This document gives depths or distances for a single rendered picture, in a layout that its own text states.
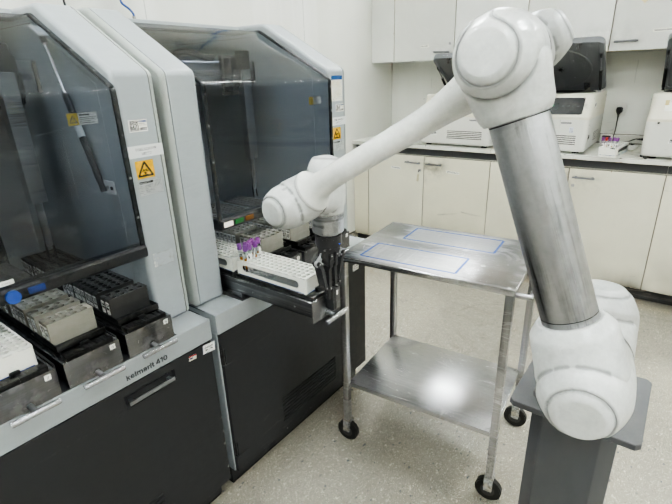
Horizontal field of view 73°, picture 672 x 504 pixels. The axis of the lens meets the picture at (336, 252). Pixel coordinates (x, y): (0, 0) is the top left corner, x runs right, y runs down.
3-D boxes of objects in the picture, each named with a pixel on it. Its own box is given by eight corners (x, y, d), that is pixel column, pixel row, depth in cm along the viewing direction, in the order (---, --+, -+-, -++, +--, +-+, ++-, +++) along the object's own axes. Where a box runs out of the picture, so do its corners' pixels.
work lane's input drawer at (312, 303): (172, 274, 172) (168, 251, 169) (202, 262, 182) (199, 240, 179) (324, 329, 131) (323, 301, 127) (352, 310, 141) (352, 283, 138)
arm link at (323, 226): (304, 214, 125) (305, 234, 127) (330, 219, 120) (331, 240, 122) (324, 206, 132) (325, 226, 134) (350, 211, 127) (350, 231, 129)
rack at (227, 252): (179, 257, 169) (176, 241, 167) (201, 249, 176) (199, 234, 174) (233, 275, 152) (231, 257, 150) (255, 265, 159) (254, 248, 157)
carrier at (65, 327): (94, 324, 120) (89, 304, 118) (98, 326, 119) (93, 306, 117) (47, 345, 111) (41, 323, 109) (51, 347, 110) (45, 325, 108)
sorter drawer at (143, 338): (21, 295, 158) (14, 271, 155) (63, 281, 169) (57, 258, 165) (139, 365, 117) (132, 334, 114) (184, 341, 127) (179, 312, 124)
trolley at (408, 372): (337, 436, 192) (330, 254, 163) (386, 377, 228) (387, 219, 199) (501, 507, 158) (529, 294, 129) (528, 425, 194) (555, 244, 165)
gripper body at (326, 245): (326, 226, 133) (328, 255, 136) (308, 234, 127) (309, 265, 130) (348, 230, 129) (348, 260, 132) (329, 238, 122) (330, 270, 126)
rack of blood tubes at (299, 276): (237, 276, 151) (235, 259, 149) (259, 266, 158) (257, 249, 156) (306, 298, 134) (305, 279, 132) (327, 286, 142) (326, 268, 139)
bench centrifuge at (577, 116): (495, 149, 318) (505, 40, 294) (520, 138, 365) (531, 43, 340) (584, 155, 287) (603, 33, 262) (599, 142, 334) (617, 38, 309)
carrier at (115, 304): (147, 302, 131) (143, 283, 129) (151, 304, 130) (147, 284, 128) (108, 319, 123) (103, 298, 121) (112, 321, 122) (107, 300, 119)
